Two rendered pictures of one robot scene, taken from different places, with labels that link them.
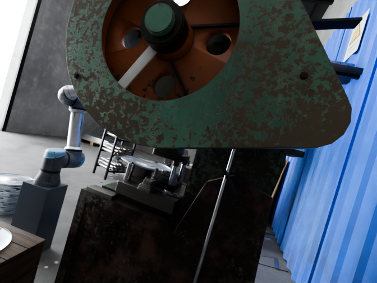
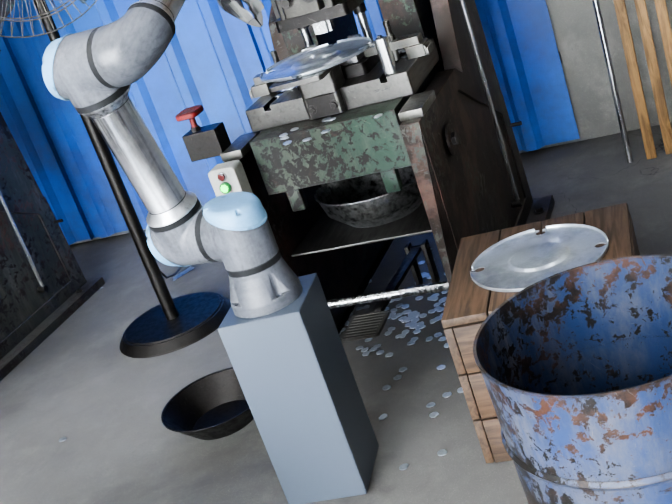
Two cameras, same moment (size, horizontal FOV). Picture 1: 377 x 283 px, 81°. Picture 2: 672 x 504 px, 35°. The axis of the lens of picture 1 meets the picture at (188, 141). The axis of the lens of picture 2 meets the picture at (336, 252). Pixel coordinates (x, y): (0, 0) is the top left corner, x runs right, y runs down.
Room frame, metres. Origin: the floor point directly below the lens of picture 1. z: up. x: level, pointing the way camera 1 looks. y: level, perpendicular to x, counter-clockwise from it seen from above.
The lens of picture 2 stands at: (0.87, 2.80, 1.27)
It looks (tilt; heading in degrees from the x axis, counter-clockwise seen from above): 21 degrees down; 281
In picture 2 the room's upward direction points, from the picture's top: 19 degrees counter-clockwise
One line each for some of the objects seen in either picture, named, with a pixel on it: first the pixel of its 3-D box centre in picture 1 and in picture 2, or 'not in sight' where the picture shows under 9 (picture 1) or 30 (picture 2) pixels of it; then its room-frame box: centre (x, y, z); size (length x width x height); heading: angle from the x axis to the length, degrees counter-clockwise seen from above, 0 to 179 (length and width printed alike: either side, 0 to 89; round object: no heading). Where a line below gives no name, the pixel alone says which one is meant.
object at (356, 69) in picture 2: (164, 181); (339, 67); (1.21, 0.07, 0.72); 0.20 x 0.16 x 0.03; 166
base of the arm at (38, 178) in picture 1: (49, 176); (260, 279); (1.41, 0.81, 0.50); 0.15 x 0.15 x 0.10
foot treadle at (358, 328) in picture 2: not in sight; (391, 288); (1.25, 0.20, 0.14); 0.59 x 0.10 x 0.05; 76
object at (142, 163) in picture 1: (146, 163); (315, 59); (1.25, 0.19, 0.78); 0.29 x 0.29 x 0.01
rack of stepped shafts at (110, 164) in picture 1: (116, 149); not in sight; (3.65, 1.11, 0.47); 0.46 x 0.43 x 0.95; 56
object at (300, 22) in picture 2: (171, 156); (321, 15); (1.21, 0.07, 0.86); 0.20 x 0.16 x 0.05; 166
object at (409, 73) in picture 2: (161, 188); (343, 84); (1.21, 0.07, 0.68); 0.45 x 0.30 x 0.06; 166
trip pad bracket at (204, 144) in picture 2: not in sight; (214, 160); (1.57, 0.22, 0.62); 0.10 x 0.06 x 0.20; 166
